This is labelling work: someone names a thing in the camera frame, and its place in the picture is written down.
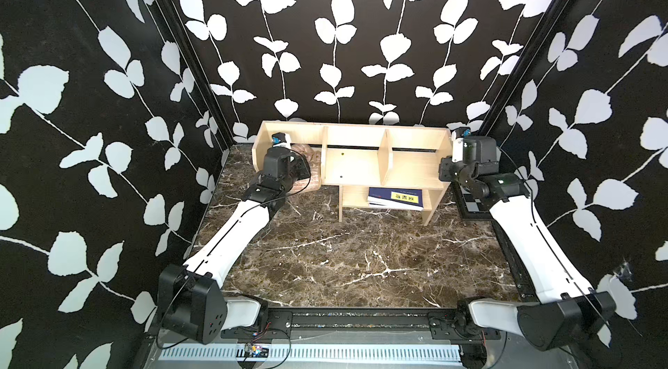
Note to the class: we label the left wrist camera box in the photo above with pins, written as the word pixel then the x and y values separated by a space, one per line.
pixel 281 139

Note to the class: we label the dark blue book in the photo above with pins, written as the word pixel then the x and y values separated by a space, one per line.
pixel 396 198

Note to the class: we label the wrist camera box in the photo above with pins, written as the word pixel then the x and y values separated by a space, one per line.
pixel 458 135
pixel 281 139

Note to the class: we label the small green circuit board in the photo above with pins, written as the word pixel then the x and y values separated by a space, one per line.
pixel 254 351

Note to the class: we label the black white chessboard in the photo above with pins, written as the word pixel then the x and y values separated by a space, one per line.
pixel 469 207

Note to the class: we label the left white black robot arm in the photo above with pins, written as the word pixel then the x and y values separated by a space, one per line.
pixel 190 299

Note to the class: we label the light wooden bookshelf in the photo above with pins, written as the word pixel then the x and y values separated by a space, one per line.
pixel 357 157

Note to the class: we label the white slotted cable duct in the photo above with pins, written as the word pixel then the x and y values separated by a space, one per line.
pixel 327 353

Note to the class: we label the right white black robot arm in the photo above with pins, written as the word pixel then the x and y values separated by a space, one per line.
pixel 567 310

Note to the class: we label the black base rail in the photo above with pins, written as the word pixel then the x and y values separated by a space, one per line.
pixel 439 323

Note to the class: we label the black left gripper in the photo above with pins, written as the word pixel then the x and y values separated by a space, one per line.
pixel 300 162

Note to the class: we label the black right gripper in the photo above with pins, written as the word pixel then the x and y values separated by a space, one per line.
pixel 447 164

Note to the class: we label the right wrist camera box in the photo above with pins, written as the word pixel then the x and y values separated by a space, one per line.
pixel 458 135

